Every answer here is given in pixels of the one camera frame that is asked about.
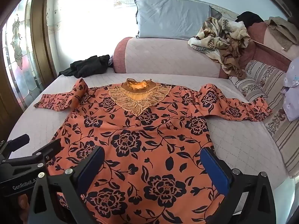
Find beige floral blanket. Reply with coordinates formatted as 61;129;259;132
187;17;251;62

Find pale quilted bed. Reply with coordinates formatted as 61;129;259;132
7;72;295;224

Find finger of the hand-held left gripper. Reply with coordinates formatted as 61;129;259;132
33;139;62;164
7;134;30;155

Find wooden door with glass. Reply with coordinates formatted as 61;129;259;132
0;0;58;143

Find pink quilted folded bedding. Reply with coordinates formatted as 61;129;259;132
241;22;299;73

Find lilac floral cloth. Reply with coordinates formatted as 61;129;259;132
280;57;299;122

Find pink quilted bolster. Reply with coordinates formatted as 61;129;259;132
113;37;229;79

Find brown cloth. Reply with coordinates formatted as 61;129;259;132
220;40;253;80

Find black garment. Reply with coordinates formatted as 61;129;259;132
235;11;264;27

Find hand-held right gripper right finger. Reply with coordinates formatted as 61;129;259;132
200;147;277;224

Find black clothes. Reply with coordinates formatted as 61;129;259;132
58;55;110;78

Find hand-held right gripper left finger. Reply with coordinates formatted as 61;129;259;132
27;146;105;224

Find person's left hand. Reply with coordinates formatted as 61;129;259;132
17;194;30;213

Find striped floral pillow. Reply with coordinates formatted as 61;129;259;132
230;59;299;178

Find grey pillow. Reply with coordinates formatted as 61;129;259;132
135;0;222;40

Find orange black floral blouse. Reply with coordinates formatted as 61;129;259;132
34;78;273;224

